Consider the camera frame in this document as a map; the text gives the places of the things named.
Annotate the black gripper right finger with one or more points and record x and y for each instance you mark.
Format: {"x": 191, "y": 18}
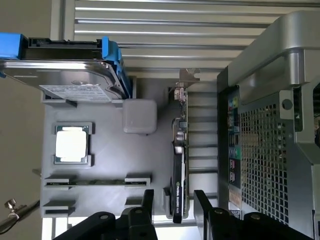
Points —
{"x": 207, "y": 225}

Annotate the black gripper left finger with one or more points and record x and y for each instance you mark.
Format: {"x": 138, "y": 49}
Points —
{"x": 147, "y": 212}

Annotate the green RAM stick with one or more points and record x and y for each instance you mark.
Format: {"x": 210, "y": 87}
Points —
{"x": 100, "y": 182}

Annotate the grey plastic parts rack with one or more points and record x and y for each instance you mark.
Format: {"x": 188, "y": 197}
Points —
{"x": 112, "y": 155}

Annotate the grey metal PC case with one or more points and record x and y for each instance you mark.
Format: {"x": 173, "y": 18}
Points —
{"x": 262, "y": 162}

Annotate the grey rounded square block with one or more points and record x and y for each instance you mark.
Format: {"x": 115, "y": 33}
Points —
{"x": 138, "y": 116}

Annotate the silver CPU chip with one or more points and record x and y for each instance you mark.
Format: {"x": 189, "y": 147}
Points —
{"x": 71, "y": 145}

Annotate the metal clamp with wing nut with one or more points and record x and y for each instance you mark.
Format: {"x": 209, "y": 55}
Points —
{"x": 11, "y": 203}

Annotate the silver hard disk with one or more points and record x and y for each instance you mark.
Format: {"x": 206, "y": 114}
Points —
{"x": 62, "y": 75}

